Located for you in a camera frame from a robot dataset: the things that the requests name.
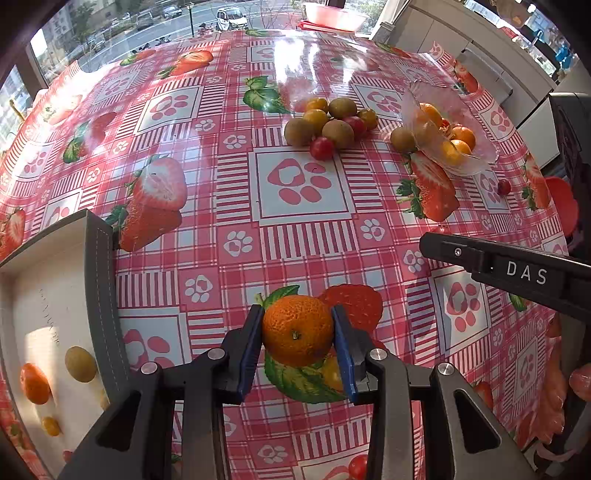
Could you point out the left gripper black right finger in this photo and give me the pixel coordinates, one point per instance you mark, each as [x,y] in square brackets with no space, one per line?
[420,412]

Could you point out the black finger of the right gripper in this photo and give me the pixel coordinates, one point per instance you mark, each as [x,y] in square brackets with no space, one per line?
[468,253]

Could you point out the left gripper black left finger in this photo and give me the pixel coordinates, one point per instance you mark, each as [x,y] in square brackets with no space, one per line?
[168,423]

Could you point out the yellow cherry tomato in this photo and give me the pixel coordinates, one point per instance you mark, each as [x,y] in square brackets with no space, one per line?
[331,374]
[51,426]

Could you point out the brown kiwi fruit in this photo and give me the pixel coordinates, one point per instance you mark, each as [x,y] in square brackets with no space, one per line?
[80,364]

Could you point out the orange tangerine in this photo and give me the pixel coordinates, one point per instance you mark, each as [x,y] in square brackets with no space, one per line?
[298,330]
[34,384]

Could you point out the yellow cherry tomato in box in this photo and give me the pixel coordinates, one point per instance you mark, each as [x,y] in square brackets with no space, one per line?
[51,426]

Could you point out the grey cardboard box tray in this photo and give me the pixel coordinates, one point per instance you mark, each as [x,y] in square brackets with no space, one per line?
[58,291]

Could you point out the clear plastic fruit bag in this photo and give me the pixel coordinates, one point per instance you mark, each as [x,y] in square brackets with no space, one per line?
[445,129]

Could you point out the red tomato in fruit pile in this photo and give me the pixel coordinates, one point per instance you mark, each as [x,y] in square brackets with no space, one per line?
[322,149]

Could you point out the red strawberry checkered tablecloth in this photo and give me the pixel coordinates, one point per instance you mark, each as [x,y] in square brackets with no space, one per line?
[179,148]

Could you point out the kiwi in fruit pile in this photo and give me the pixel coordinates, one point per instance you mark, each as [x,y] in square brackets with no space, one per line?
[298,132]

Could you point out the red plastic bin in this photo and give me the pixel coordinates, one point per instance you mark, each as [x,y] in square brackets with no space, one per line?
[323,18]

